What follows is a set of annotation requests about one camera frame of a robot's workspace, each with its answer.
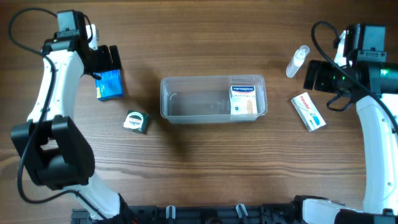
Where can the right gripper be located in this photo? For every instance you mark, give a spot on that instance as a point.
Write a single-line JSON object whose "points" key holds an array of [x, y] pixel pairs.
{"points": [[321, 75]]}

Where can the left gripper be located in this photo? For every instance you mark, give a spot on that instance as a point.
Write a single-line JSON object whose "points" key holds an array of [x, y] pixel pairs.
{"points": [[104, 58]]}

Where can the clear spray bottle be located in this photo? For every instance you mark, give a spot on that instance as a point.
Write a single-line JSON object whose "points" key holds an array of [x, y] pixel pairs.
{"points": [[297, 61]]}

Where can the blue VapoDrops box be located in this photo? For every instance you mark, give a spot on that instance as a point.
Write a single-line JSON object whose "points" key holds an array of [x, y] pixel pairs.
{"points": [[109, 86]]}

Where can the white Panadol box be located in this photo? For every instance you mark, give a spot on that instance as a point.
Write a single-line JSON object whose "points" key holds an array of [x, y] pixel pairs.
{"points": [[308, 112]]}

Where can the white Hansaplast plaster box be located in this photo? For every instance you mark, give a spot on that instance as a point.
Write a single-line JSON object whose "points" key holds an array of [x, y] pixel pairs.
{"points": [[243, 99]]}

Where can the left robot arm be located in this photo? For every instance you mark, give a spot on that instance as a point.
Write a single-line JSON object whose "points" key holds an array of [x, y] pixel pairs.
{"points": [[52, 149]]}

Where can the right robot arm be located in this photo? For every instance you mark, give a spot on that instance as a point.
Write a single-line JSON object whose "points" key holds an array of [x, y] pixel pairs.
{"points": [[378, 116]]}

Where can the clear plastic container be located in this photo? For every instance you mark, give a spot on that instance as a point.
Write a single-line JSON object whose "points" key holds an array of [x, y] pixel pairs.
{"points": [[205, 99]]}

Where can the green round-label box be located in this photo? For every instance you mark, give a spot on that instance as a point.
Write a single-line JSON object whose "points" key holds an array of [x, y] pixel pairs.
{"points": [[136, 121]]}

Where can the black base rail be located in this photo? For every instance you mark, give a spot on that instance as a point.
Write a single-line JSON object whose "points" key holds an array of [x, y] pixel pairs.
{"points": [[241, 213]]}

